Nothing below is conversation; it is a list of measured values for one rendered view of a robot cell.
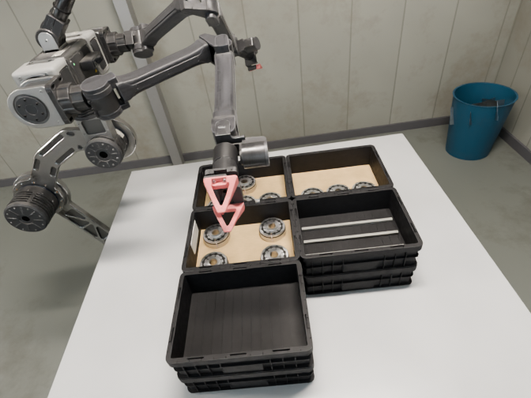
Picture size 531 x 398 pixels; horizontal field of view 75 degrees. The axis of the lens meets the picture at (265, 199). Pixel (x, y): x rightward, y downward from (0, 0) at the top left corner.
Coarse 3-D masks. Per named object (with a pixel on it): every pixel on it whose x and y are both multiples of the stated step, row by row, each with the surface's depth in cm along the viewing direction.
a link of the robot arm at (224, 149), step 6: (222, 144) 77; (228, 144) 77; (234, 144) 78; (240, 144) 78; (216, 150) 77; (222, 150) 75; (228, 150) 76; (234, 150) 77; (240, 150) 76; (216, 156) 75; (222, 156) 74; (228, 156) 74; (234, 156) 75; (240, 156) 76
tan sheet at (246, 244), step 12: (240, 228) 139; (252, 228) 138; (288, 228) 136; (240, 240) 134; (252, 240) 134; (264, 240) 133; (288, 240) 131; (204, 252) 132; (228, 252) 131; (240, 252) 130; (252, 252) 129; (288, 252) 127
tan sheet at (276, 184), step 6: (258, 180) 161; (264, 180) 161; (270, 180) 160; (276, 180) 160; (282, 180) 159; (258, 186) 158; (264, 186) 157; (270, 186) 157; (276, 186) 156; (282, 186) 156; (252, 192) 155; (258, 192) 155; (264, 192) 154; (276, 192) 153; (282, 192) 153; (258, 198) 152
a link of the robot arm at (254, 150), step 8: (224, 120) 80; (216, 128) 79; (224, 128) 78; (216, 136) 77; (224, 136) 77; (232, 136) 78; (240, 136) 78; (248, 144) 76; (256, 144) 76; (264, 144) 75; (248, 152) 75; (256, 152) 75; (264, 152) 75; (248, 160) 75; (256, 160) 75; (264, 160) 75
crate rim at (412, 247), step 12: (348, 192) 133; (360, 192) 132; (372, 192) 132; (396, 192) 130; (408, 216) 120; (300, 240) 119; (420, 240) 111; (300, 252) 114; (336, 252) 112; (348, 252) 111; (360, 252) 111; (372, 252) 111; (384, 252) 111; (396, 252) 111
